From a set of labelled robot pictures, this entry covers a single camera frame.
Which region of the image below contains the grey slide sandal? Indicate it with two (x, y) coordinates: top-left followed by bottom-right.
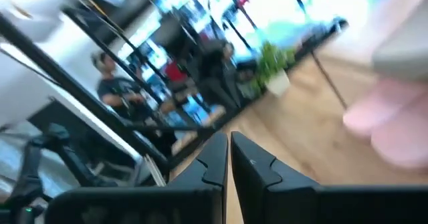
(370, 26), (428, 81)

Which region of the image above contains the person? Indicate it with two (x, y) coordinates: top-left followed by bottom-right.
(92, 51), (158, 121)
(200, 41), (248, 108)
(163, 60), (191, 104)

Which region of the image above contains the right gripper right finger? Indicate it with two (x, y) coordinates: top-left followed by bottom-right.
(230, 131), (321, 224)

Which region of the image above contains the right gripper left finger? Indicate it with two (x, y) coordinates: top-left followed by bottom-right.
(167, 131), (229, 224)

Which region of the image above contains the wooden shelf with black legs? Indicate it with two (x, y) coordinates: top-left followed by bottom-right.
(309, 0), (428, 111)

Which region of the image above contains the green artificial potted plant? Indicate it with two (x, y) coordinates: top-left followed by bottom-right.
(255, 41), (297, 98)

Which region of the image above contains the black aluminium rig frame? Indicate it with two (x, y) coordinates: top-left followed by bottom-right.
(0, 0), (350, 175)

